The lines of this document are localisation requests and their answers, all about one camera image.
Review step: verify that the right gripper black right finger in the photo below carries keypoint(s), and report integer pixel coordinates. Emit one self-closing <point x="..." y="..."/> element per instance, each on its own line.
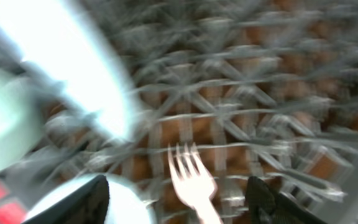
<point x="266" y="206"/>

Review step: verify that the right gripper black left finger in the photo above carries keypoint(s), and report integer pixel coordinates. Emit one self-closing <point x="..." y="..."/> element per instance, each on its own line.
<point x="86" y="205"/>

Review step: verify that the light blue bowl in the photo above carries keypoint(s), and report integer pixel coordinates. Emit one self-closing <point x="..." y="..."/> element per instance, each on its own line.
<point x="125" y="204"/>

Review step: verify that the white plastic fork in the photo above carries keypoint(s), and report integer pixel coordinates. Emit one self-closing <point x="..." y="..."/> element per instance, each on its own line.
<point x="193" y="183"/>

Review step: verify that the mint green bowl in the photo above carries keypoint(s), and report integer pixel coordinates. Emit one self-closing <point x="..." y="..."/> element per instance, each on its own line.
<point x="21" y="125"/>

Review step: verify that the light blue plate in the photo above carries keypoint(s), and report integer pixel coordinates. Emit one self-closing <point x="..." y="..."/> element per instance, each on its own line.
<point x="59" y="43"/>

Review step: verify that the grey dishwasher rack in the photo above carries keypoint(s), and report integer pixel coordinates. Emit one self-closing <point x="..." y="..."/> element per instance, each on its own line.
<point x="262" y="88"/>

